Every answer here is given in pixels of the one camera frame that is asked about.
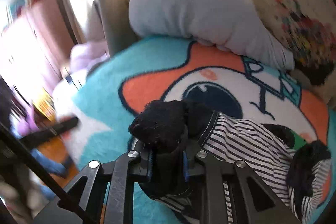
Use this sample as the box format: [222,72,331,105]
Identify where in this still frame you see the black and striped pants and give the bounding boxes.
[129,101,331,223]

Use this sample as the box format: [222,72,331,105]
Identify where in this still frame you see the turquoise cartoon fleece blanket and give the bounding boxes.
[53,37,335,169]

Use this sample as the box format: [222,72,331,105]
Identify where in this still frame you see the pink plush cushion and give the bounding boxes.
[70,40,109,72]

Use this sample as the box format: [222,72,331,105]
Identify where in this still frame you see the grey plush body pillow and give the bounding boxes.
[129,0,294,70]

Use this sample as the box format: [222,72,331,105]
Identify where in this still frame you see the beige floral print cushion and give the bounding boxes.
[254,0,335,108]

